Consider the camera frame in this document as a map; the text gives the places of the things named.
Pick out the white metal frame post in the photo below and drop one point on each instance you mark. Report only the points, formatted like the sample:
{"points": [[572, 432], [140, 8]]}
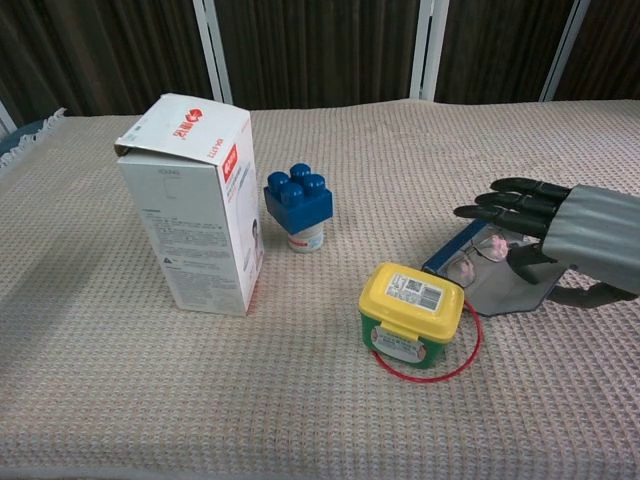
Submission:
{"points": [[562, 55], [427, 50], [212, 50], [6, 120]]}

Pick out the beige waffle tablecloth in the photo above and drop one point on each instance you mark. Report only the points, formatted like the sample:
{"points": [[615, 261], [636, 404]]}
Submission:
{"points": [[320, 415]]}

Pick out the white carton box red print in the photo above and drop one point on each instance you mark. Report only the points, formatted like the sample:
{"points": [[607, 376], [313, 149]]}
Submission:
{"points": [[200, 225]]}

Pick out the blue table padding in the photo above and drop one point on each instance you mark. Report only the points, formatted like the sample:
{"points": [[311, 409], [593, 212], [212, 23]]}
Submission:
{"points": [[22, 135]]}

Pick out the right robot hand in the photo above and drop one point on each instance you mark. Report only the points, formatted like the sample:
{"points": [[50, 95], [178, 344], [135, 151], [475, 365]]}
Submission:
{"points": [[595, 235]]}

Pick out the blue grey glasses case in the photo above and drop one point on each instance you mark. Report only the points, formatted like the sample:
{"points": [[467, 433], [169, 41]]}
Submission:
{"points": [[500, 295]]}

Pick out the yellow lid green container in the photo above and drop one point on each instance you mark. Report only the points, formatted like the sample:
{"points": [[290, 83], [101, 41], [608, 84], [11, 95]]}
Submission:
{"points": [[410, 300]]}

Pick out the blue toy building block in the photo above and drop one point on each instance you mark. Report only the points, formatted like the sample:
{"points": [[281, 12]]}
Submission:
{"points": [[297, 205]]}

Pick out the eyeglasses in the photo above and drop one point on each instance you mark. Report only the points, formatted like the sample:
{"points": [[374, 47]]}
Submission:
{"points": [[467, 270]]}

